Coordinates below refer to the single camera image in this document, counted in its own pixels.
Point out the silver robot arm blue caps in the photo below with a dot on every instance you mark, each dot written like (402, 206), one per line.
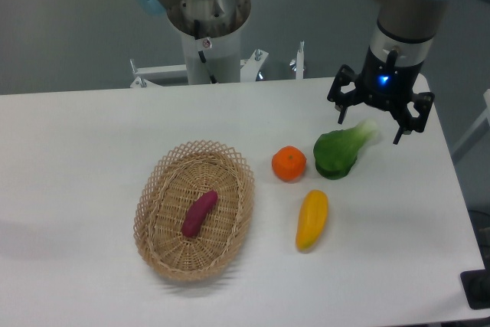
(400, 43)

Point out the purple sweet potato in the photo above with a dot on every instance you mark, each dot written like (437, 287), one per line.
(197, 213)

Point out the white metal mounting frame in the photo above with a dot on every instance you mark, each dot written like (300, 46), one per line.
(206, 72)

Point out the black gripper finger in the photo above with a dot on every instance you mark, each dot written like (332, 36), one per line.
(412, 113)
(345, 91)

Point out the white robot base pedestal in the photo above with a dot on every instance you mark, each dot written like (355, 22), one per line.
(211, 26)

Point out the black box at table edge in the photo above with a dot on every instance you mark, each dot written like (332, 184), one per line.
(476, 288)

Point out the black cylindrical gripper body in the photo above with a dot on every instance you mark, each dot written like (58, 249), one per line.
(385, 85)

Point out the yellow squash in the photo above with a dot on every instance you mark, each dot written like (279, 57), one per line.
(313, 215)

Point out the green bok choy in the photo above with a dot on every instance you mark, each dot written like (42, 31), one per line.
(336, 152)

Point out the orange mandarin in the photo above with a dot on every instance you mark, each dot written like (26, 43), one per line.
(288, 163)

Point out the oval woven wicker basket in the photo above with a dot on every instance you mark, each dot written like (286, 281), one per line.
(179, 178)

